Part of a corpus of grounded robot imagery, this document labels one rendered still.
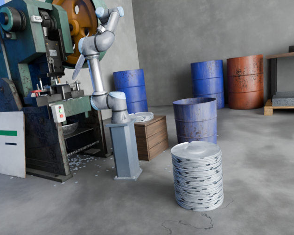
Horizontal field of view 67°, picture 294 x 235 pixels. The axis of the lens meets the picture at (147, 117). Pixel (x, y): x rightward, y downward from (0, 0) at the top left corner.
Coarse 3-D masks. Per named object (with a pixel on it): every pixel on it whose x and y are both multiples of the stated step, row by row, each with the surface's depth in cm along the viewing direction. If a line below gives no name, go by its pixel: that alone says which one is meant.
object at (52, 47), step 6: (48, 42) 196; (54, 42) 201; (48, 48) 196; (54, 48) 202; (54, 54) 201; (54, 60) 202; (60, 60) 207; (42, 66) 201; (48, 66) 197; (54, 66) 198; (60, 66) 203; (42, 72) 203; (48, 72) 199; (54, 72) 202
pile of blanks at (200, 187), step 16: (176, 160) 127; (192, 160) 120; (208, 160) 120; (176, 176) 131; (192, 176) 123; (208, 176) 122; (176, 192) 134; (192, 192) 125; (208, 192) 125; (192, 208) 128; (208, 208) 125
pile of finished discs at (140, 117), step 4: (140, 112) 238; (144, 112) 237; (148, 112) 234; (132, 116) 225; (136, 116) 219; (140, 116) 219; (144, 116) 217; (148, 116) 214; (152, 116) 219; (136, 120) 211; (140, 120) 211; (144, 120) 215
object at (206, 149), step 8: (184, 144) 146; (192, 144) 144; (200, 144) 142; (208, 144) 141; (216, 144) 137; (176, 152) 132; (184, 152) 131; (192, 152) 128; (200, 152) 128; (208, 152) 127; (216, 152) 126
